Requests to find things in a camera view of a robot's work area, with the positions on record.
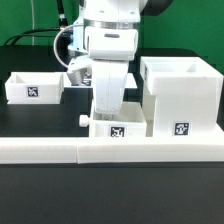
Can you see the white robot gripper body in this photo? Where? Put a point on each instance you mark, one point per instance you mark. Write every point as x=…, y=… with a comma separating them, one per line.
x=108, y=80

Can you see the white front drawer tray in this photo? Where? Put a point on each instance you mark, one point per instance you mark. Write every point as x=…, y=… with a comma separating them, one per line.
x=129, y=122

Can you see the white drawer tray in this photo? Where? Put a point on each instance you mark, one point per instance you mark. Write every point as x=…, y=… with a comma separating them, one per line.
x=129, y=122
x=34, y=88

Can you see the white drawer cabinet box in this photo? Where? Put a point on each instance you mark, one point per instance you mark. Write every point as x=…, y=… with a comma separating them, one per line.
x=181, y=95

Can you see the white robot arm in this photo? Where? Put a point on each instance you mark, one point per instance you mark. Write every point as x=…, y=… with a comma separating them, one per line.
x=111, y=30

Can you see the white rear drawer tray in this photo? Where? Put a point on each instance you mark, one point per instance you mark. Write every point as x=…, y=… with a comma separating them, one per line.
x=34, y=88

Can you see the white marker sheet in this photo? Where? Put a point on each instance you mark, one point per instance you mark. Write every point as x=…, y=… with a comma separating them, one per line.
x=87, y=82

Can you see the white L-shaped fence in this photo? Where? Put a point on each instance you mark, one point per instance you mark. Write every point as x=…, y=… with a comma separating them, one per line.
x=79, y=150

